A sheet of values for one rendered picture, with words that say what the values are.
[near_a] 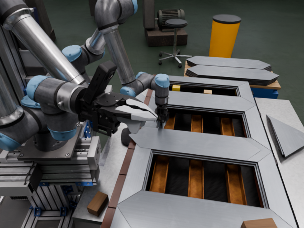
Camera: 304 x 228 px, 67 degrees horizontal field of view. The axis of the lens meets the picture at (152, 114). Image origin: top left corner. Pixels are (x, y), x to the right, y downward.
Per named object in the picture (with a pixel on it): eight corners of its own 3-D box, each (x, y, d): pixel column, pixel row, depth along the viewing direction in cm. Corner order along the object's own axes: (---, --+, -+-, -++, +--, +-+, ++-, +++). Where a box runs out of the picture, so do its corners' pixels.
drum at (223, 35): (228, 54, 442) (236, 14, 397) (235, 64, 405) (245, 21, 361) (204, 54, 441) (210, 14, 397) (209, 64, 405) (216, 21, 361)
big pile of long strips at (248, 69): (269, 66, 220) (271, 60, 216) (280, 87, 189) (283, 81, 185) (186, 60, 230) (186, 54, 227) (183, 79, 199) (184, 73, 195)
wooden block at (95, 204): (99, 196, 121) (97, 190, 118) (109, 200, 119) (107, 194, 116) (88, 212, 114) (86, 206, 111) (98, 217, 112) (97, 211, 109)
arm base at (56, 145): (28, 151, 98) (20, 134, 92) (41, 128, 110) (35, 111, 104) (64, 151, 98) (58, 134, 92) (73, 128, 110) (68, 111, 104)
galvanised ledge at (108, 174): (154, 89, 213) (154, 86, 212) (111, 226, 111) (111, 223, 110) (133, 87, 216) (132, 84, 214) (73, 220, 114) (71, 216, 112)
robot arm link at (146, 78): (130, 76, 121) (146, 82, 115) (142, 68, 128) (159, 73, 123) (130, 89, 125) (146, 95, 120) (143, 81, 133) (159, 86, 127)
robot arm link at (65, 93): (75, 78, 61) (52, 89, 54) (89, 82, 59) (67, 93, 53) (78, 103, 65) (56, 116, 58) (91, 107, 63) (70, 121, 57)
